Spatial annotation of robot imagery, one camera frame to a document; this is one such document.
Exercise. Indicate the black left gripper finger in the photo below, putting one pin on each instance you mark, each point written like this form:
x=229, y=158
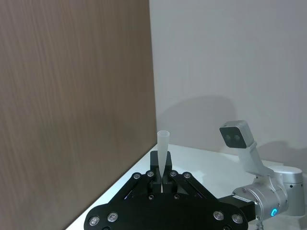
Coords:
x=127, y=191

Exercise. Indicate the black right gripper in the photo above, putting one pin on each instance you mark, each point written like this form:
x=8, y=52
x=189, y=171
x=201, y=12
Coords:
x=243, y=206

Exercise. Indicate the translucent white plastic cone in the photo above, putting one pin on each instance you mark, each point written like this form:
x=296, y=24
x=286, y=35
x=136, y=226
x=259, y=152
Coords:
x=163, y=148

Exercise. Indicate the brown wood-grain panel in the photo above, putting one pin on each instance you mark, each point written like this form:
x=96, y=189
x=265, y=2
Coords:
x=72, y=95

